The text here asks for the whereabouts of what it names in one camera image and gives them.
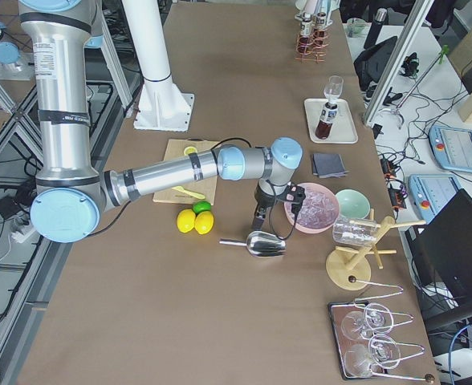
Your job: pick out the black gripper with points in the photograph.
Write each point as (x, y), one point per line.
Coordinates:
(263, 198)

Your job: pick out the oolong tea bottle white cap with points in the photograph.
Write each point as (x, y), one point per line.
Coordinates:
(326, 120)

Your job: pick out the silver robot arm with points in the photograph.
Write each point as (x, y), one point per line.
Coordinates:
(71, 194)

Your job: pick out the steel ice scoop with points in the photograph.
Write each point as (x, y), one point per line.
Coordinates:
(260, 244)

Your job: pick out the lower yellow lemon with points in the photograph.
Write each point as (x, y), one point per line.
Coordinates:
(204, 222)

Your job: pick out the yellow lemon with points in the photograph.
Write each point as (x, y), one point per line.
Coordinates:
(204, 222)
(185, 221)

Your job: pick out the pink bowl of ice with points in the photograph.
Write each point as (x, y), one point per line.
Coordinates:
(320, 209)

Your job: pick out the green lime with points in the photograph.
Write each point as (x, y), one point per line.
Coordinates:
(201, 206)

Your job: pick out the upper yellow lemon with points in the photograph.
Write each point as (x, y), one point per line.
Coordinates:
(185, 221)

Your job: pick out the yellow plastic knife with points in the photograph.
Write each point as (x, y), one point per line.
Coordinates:
(196, 195)

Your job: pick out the folded grey cloth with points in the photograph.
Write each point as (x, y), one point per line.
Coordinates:
(325, 165)

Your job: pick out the glass jar on stand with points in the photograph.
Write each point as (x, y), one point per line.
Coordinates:
(352, 231)

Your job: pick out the green ceramic bowl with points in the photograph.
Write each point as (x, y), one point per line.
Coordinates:
(353, 204)

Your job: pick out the half lemon slice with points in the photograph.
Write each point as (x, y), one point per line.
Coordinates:
(189, 150)

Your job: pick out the wooden glass drying stand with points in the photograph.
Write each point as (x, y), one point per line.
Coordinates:
(347, 265)

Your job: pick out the bamboo cutting board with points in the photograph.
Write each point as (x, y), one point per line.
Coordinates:
(207, 187)

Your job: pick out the cream rabbit serving tray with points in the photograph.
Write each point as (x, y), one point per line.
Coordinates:
(343, 130)

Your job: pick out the clear wine glass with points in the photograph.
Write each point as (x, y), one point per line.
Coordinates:
(333, 89)

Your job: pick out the upper hanging wine glass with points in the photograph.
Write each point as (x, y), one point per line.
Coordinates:
(374, 317)

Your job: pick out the hanging wine glass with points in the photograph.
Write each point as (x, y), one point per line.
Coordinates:
(378, 356)
(374, 317)

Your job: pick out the black glass rack tray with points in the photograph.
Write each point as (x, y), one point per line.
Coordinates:
(336, 311)

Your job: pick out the blue teach pendant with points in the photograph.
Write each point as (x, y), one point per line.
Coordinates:
(431, 193)
(452, 148)

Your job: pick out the lower hanging wine glass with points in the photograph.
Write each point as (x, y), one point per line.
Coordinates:
(378, 356)

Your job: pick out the black plastic case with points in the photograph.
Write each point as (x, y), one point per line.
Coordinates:
(370, 63)

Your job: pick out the black monitor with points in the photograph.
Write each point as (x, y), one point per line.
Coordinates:
(444, 247)

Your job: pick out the black thermos steel lid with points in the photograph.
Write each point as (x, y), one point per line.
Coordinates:
(375, 28)

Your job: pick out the steel reacher grabber pole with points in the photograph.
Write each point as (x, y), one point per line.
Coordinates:
(396, 110)

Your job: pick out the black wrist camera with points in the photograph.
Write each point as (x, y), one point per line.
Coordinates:
(294, 195)

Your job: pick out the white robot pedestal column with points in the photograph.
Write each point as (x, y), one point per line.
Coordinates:
(162, 106)

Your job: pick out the copper wire bottle basket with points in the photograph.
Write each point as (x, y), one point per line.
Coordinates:
(313, 48)

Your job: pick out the aluminium frame post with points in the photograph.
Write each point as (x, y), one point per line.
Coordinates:
(414, 21)

